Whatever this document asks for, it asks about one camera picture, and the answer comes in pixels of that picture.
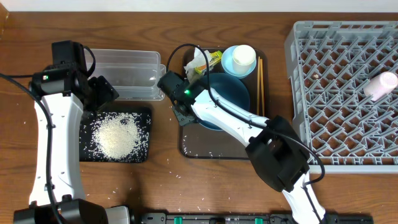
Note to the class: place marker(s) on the wooden chopstick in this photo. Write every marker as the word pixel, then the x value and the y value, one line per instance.
pixel 262 85
pixel 258 85

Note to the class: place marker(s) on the crumpled plastic snack wrapper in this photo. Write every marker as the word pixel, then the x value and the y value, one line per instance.
pixel 196 68

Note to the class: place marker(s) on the dark brown serving tray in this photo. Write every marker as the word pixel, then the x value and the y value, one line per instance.
pixel 206 141

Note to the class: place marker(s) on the black waste tray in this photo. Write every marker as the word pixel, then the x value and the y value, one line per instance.
pixel 118 133

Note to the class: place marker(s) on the cream white cup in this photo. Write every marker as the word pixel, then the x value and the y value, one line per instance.
pixel 243 57

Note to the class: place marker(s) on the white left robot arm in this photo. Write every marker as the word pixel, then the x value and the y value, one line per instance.
pixel 57 195

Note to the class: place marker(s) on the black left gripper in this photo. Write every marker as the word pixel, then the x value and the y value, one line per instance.
pixel 104 91

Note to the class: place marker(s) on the clear plastic bin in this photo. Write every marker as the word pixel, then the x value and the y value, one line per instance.
pixel 132 73

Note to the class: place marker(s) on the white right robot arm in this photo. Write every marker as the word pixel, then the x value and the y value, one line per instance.
pixel 276 153

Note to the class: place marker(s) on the pile of white rice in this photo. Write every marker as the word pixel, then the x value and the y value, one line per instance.
pixel 116 135

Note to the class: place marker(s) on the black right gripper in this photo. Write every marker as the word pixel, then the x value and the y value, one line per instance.
pixel 187 119

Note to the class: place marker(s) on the dark blue plate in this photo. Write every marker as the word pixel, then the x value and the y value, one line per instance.
pixel 231 89

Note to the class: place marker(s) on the pink cup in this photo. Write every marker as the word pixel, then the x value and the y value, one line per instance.
pixel 381 85

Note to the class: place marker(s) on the grey dishwasher rack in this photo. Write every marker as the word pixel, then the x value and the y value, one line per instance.
pixel 329 63

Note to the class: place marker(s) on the light blue bowl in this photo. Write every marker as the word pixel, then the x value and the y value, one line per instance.
pixel 227 63

